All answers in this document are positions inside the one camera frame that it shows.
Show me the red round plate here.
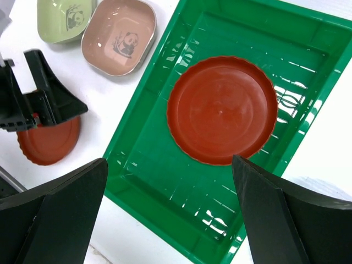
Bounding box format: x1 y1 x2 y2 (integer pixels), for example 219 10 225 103
167 56 278 166
17 116 81 166

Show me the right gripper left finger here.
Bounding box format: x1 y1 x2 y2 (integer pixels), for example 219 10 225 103
1 158 108 263

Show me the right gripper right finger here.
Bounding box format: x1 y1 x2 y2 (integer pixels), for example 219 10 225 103
232 155 351 263

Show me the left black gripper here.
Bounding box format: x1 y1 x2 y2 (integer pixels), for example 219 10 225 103
1 49 88 133

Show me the green square panda plate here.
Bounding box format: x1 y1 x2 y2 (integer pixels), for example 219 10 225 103
37 0 97 44

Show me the pink square panda plate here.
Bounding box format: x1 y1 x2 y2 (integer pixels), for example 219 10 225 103
81 0 157 76

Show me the green plastic bin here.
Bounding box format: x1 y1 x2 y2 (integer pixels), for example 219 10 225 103
104 1 351 263

